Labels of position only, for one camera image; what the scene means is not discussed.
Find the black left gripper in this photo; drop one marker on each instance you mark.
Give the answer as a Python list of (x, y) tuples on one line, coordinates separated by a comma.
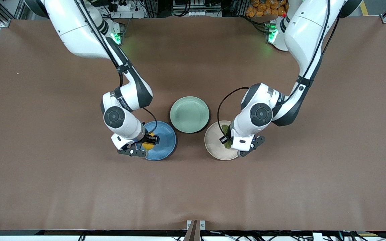
[(227, 138)]

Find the beige plate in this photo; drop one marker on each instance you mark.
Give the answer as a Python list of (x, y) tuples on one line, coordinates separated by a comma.
[(212, 142)]

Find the yellow lemon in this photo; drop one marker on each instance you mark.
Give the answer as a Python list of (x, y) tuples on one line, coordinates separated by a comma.
[(147, 146)]

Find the orange packaged snacks pile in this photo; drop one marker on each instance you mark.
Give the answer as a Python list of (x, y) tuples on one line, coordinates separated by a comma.
[(263, 8)]

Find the blue plate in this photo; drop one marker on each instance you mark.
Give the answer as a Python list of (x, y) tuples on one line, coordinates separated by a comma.
[(166, 134)]

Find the green lettuce leaf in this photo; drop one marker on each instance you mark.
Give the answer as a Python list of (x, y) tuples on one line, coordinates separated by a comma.
[(226, 130)]

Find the white power strip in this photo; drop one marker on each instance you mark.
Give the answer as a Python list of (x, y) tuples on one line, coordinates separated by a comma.
[(129, 10)]

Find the light green plate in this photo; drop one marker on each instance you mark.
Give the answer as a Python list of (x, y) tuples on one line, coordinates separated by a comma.
[(189, 114)]

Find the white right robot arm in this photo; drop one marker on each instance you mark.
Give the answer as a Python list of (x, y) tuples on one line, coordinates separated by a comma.
[(79, 30)]

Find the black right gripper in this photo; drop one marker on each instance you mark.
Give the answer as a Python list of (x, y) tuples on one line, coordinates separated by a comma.
[(148, 137)]

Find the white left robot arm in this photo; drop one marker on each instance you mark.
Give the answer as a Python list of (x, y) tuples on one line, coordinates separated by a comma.
[(307, 33)]

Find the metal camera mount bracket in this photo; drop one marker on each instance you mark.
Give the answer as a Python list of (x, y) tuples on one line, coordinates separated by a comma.
[(195, 229)]

